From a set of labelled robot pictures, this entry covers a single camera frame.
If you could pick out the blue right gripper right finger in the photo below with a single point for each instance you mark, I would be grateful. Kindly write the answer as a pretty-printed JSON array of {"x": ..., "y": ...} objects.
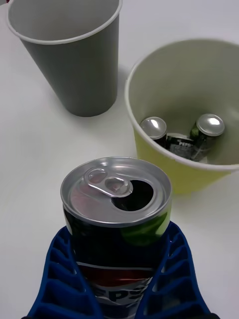
[{"x": 174, "y": 281}]

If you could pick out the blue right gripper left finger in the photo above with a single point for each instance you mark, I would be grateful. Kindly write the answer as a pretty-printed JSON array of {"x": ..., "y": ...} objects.
[{"x": 64, "y": 286}]

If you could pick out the black can with red-blue print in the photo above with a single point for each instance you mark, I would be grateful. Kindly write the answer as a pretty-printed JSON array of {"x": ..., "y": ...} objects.
[{"x": 112, "y": 239}]

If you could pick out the crushed black can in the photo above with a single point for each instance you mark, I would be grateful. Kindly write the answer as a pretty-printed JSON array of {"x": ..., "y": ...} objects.
[{"x": 181, "y": 147}]

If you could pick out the black can with green print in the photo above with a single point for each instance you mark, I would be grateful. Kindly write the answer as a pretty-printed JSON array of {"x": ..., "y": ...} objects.
[{"x": 209, "y": 132}]

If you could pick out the yellow-green plastic bin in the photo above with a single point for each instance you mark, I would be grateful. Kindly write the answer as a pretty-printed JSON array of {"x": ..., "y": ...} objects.
[{"x": 174, "y": 82}]

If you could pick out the grey plastic bin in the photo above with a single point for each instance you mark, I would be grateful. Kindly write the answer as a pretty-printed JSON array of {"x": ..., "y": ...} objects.
[{"x": 82, "y": 74}]

